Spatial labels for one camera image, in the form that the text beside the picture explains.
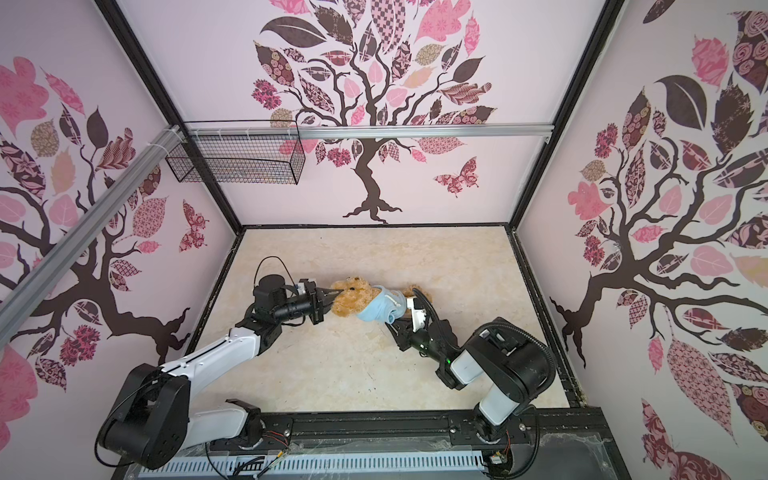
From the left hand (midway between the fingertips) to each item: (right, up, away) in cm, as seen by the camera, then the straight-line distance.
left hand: (348, 296), depth 78 cm
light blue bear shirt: (+10, -3, +2) cm, 10 cm away
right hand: (+11, -8, +6) cm, 15 cm away
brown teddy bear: (+3, +1, 0) cm, 3 cm away
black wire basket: (-37, +44, +17) cm, 60 cm away
